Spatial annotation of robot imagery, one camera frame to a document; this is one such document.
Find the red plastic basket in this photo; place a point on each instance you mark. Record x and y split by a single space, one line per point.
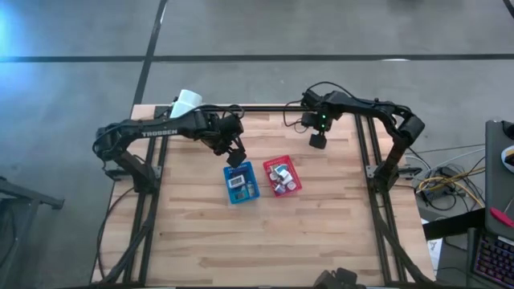
267 168

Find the black keyboard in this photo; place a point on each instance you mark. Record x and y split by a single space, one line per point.
496 261

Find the white rounded device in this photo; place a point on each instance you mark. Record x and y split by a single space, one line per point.
509 158

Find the black metal stand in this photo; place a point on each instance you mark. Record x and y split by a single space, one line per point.
24 196

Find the black computer mouse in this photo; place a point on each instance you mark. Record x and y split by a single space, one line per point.
510 129

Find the purple white USB charger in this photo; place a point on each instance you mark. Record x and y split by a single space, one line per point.
280 188

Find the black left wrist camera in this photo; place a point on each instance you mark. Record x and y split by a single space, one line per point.
232 125

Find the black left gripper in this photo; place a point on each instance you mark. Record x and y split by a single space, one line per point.
219 140

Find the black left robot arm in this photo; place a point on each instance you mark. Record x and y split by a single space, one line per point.
160 131

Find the white cylindrical projector on stand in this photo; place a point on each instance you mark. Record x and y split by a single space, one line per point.
185 102

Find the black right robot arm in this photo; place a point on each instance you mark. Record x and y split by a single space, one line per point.
377 110

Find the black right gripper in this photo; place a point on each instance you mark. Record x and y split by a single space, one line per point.
324 122

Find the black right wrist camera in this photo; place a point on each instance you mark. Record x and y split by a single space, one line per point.
308 119

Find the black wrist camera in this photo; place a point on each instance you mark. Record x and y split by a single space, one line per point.
308 119
232 125

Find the black table-level camera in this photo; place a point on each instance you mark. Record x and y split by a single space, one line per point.
337 279

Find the white digital clock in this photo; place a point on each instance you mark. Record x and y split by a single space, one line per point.
236 181

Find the blue plastic basket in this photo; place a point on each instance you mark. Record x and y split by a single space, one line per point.
229 198

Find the teal digital clock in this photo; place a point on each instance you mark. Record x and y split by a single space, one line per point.
241 196

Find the teal white USB charger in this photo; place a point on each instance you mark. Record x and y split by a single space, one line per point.
281 166

